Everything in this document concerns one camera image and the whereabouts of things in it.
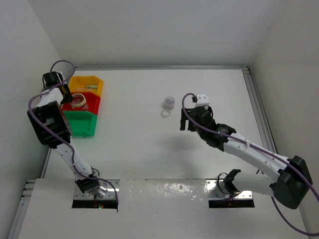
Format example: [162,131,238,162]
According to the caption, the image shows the orange correction tape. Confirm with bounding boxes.
[76,87,93,92]

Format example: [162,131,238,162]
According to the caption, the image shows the small white tape roll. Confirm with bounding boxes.
[161,109,171,119]

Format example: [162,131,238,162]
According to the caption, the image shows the green correction tape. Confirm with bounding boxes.
[85,85,98,89]

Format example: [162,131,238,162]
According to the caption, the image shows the yellow plastic bin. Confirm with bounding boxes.
[68,76,104,97]

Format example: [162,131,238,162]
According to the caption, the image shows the metal base plate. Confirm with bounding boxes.
[73,179,120,201]
[206,179,253,201]

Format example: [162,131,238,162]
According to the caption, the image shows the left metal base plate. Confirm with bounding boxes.
[73,179,120,201]

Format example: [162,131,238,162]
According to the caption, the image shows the green plastic bin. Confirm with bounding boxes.
[64,111,98,137]

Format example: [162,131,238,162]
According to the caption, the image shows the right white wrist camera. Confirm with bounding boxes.
[192,94,209,107]

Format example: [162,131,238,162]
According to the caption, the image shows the wide grey tape roll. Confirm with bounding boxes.
[70,98,86,108]

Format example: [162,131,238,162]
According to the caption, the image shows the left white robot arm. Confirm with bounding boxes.
[27,71,101,197]

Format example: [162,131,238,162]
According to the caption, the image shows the patterned tape roll thin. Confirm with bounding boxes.
[71,93,86,102]

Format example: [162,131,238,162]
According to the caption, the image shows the clear jar purple contents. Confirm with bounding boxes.
[163,96,175,110]

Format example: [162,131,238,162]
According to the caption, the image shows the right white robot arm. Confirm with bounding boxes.
[180,106,313,209]

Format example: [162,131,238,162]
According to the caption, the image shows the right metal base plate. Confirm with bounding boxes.
[206,179,253,201]

